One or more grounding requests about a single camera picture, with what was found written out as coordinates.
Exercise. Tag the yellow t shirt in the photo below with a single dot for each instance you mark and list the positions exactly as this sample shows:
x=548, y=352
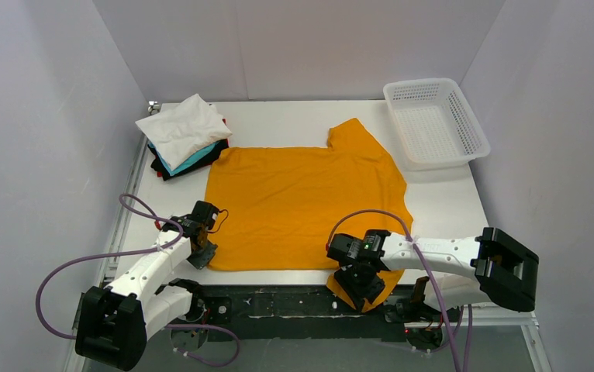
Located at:
x=282, y=203

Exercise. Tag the black folded t shirt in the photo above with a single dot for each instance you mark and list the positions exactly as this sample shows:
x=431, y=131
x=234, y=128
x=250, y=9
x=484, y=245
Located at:
x=194, y=164

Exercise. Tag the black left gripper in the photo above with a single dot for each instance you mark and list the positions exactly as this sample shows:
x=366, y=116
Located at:
x=200, y=253

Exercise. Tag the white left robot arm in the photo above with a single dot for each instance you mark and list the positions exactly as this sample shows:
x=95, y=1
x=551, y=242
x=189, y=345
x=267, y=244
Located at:
x=116, y=321

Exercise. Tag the aluminium table frame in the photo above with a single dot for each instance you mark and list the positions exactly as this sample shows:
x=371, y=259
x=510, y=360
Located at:
x=107, y=268

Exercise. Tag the white plastic basket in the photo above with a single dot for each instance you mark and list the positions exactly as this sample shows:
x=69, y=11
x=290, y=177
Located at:
x=435, y=124

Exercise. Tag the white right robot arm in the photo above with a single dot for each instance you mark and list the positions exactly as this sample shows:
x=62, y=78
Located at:
x=492, y=267

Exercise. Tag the white folded t shirt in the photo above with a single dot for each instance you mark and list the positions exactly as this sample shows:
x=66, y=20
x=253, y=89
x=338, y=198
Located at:
x=182, y=131

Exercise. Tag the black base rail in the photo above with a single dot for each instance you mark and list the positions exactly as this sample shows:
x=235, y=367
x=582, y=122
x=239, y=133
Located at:
x=309, y=312

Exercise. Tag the cyan folded t shirt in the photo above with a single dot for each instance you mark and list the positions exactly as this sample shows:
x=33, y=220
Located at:
x=189, y=160

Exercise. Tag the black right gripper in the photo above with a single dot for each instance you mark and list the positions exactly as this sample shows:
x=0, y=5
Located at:
x=357, y=282

